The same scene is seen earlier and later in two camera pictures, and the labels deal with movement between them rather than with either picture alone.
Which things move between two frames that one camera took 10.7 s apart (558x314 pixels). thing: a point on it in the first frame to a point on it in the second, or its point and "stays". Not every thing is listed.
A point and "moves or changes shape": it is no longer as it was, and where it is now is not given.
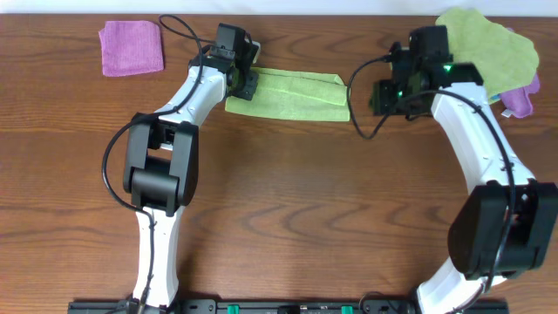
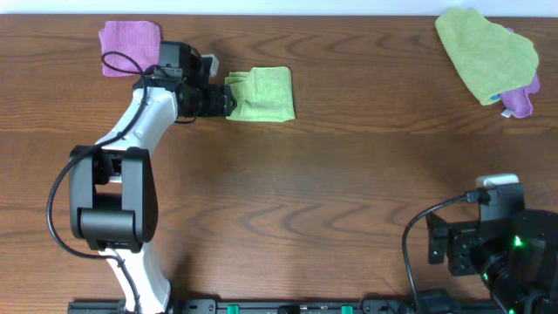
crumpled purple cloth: (520, 102) stays
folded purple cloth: (131, 47) stays
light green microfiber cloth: (296, 94) moves or changes shape
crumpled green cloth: (505, 59) stays
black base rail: (296, 306) stays
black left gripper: (249, 83) to (227, 101)
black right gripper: (379, 100) to (462, 238)
